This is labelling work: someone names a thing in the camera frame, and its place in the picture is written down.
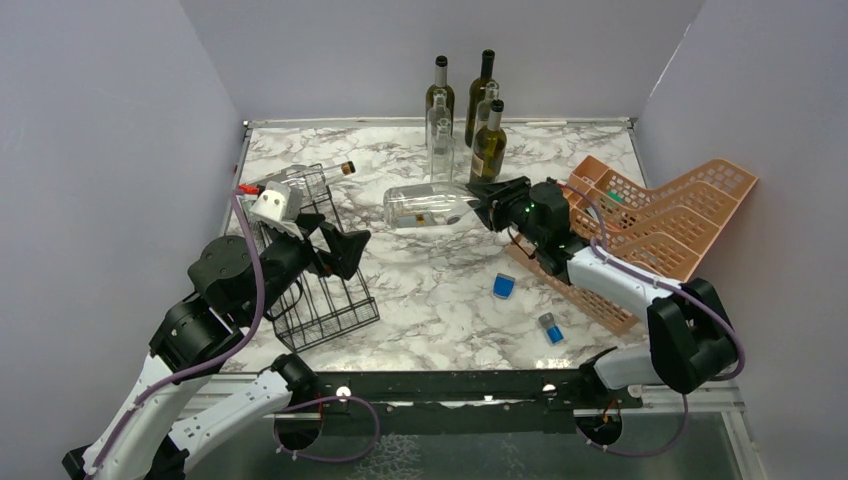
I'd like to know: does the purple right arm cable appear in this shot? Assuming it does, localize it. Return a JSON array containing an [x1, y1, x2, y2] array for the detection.
[[563, 182, 748, 460]]

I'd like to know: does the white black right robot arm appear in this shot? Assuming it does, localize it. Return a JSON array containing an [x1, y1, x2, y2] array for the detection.
[[465, 177, 747, 407]]

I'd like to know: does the blue grey small bottle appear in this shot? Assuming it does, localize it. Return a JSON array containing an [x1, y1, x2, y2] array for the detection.
[[538, 312, 564, 345]]

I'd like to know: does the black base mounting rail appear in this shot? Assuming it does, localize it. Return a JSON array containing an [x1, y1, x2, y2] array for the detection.
[[274, 369, 642, 447]]

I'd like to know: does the black wire wine rack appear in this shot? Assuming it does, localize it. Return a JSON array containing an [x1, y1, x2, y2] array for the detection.
[[240, 180, 380, 353]]

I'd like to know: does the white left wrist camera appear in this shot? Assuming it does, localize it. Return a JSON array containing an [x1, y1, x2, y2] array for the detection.
[[249, 181, 304, 240]]

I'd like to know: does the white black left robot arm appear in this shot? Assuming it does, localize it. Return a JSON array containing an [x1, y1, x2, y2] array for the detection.
[[62, 214, 370, 479]]

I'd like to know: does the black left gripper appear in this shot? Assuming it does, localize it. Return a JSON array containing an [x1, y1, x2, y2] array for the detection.
[[243, 212, 372, 324]]

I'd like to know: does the green bottle black capsule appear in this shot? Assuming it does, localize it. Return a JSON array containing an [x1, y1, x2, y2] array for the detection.
[[464, 49, 496, 147]]

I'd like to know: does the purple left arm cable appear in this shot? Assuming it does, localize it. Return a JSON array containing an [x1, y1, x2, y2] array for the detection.
[[82, 185, 382, 480]]

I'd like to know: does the peach plastic stacked organizer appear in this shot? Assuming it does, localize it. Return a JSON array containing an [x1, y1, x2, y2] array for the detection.
[[506, 156, 759, 337]]

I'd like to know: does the clear glass bottle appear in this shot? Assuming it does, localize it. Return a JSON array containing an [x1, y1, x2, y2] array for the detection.
[[426, 88, 453, 147], [473, 80, 500, 134], [428, 118, 455, 182]]

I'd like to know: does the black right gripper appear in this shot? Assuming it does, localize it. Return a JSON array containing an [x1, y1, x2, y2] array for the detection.
[[465, 175, 545, 247]]

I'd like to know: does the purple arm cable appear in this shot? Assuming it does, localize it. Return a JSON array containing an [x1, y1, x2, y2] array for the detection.
[[82, 185, 382, 480], [563, 182, 748, 460]]

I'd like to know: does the green bottle silver capsule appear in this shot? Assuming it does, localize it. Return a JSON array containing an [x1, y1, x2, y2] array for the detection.
[[469, 100, 507, 183], [425, 55, 455, 120]]

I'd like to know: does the clear bottle cork stopper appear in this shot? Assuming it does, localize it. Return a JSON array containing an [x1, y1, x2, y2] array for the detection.
[[383, 182, 479, 228], [249, 161, 357, 196]]

